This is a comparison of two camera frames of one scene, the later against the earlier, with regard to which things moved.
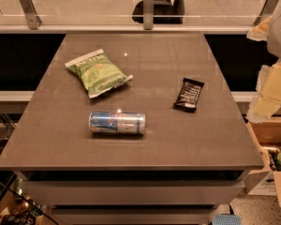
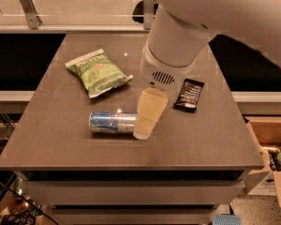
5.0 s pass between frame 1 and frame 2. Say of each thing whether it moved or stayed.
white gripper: moved
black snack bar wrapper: stayed
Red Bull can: stayed
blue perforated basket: stayed
